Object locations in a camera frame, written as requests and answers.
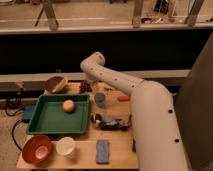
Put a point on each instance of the dark red grape bunch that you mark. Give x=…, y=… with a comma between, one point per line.
x=85, y=87

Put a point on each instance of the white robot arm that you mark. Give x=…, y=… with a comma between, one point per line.
x=158, y=142

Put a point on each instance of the blue-grey metal cup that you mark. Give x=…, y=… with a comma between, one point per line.
x=100, y=99

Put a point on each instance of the white plastic cup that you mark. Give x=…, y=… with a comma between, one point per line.
x=66, y=147

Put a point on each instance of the orange carrot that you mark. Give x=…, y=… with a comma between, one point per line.
x=123, y=98

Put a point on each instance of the orange peach fruit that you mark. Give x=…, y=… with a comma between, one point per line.
x=68, y=106

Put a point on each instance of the maroon and cream bowl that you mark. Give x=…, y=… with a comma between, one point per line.
x=55, y=84

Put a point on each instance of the blue sponge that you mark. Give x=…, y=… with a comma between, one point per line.
x=102, y=152

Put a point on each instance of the green plastic tray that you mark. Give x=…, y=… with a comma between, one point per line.
x=49, y=118

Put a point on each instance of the blue box on floor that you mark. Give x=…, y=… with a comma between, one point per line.
x=28, y=111

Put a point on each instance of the red bowl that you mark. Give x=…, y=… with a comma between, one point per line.
x=37, y=149

